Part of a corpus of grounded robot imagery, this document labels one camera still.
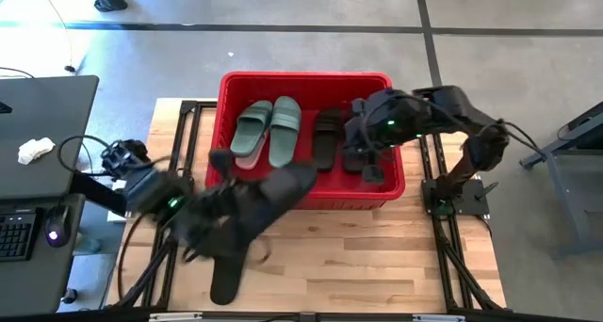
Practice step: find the red plastic bin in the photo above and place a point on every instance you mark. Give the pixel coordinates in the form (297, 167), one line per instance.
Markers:
(330, 89)

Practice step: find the green rubber slide sandal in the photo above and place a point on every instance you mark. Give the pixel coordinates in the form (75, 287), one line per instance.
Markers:
(249, 133)
(285, 143)

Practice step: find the silver metal bracket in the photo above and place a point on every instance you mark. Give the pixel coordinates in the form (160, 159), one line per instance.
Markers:
(174, 317)
(438, 318)

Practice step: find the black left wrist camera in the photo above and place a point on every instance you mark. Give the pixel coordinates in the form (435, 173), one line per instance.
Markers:
(221, 161)

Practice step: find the black computer mouse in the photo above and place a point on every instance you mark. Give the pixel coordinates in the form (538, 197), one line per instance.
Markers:
(57, 225)

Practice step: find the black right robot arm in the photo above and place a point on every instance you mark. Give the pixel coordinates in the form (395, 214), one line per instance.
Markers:
(452, 105)

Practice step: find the black aluminium extrusion frame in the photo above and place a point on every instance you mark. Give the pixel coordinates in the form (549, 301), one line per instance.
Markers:
(158, 270)

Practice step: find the black caster wheel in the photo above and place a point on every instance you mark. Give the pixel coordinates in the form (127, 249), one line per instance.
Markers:
(70, 296)

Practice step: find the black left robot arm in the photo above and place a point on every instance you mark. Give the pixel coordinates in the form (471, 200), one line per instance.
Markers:
(146, 190)

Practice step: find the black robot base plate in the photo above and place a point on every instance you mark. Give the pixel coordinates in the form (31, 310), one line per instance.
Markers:
(471, 204)

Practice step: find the teal round object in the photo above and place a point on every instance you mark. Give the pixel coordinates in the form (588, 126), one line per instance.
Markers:
(88, 246)

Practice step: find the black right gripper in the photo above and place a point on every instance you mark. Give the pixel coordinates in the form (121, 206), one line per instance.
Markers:
(381, 119)

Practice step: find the black desk support bar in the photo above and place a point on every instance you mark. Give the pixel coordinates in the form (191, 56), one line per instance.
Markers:
(94, 190)

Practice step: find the person's foot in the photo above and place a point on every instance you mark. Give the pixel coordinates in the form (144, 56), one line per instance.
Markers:
(110, 4)

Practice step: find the crumpled white tissue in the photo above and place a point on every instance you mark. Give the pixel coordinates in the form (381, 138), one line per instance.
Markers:
(35, 150)

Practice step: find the grey metal cart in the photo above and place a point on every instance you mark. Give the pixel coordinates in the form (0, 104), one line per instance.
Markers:
(559, 190)

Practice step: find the dark grey desk top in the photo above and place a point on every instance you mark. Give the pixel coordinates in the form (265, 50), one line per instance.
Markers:
(47, 115)

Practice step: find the black computer keyboard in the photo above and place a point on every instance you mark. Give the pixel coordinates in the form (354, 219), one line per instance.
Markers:
(16, 235)

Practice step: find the dark grey keyboard shelf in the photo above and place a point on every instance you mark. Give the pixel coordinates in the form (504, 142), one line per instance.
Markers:
(28, 284)

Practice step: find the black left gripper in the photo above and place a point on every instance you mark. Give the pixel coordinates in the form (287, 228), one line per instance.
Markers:
(212, 218)

